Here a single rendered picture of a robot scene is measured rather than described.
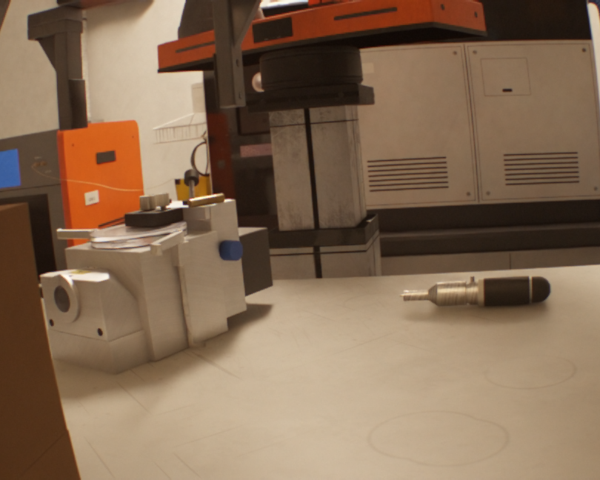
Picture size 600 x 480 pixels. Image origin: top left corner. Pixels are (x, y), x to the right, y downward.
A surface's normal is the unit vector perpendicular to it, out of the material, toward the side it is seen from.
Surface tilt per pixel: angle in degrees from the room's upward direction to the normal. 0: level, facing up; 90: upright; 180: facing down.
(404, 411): 0
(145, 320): 90
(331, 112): 90
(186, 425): 0
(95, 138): 90
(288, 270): 90
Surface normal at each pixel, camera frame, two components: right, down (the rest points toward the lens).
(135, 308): 0.83, 0.01
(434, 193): -0.25, 0.17
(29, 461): 0.99, -0.07
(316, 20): -0.63, 0.18
